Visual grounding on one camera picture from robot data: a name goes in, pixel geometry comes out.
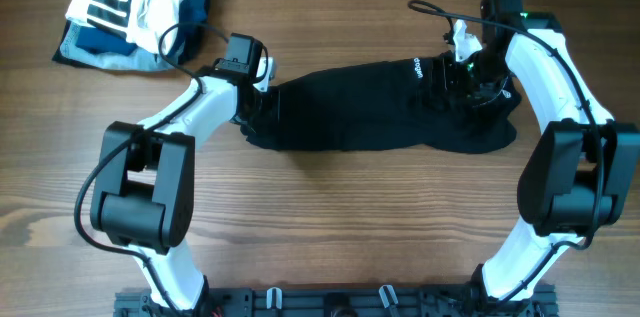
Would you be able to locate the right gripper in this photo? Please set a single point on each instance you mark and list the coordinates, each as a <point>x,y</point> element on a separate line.
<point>454,82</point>

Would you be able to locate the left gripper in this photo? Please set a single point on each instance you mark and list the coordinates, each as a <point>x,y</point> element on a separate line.
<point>272,114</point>

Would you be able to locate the black polo shirt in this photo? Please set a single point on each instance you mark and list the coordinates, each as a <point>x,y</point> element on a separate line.
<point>387,105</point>

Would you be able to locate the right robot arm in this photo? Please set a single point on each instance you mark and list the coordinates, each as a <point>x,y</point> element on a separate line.
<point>579,173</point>

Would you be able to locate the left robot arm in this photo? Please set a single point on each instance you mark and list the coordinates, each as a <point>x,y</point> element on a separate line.
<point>144,182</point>

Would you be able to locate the blue folded garment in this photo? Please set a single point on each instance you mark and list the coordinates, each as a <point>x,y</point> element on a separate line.
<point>86,47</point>

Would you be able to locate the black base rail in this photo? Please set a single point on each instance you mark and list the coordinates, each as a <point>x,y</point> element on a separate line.
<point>429,300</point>

